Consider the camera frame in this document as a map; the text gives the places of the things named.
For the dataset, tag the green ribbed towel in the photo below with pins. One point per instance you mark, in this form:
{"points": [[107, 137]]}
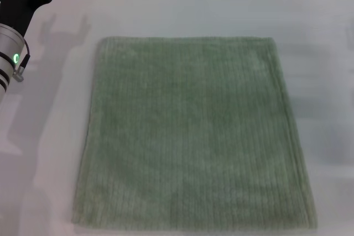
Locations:
{"points": [[193, 131]]}

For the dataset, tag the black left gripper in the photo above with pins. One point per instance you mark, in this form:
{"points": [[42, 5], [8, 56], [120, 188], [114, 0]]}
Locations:
{"points": [[16, 4]]}

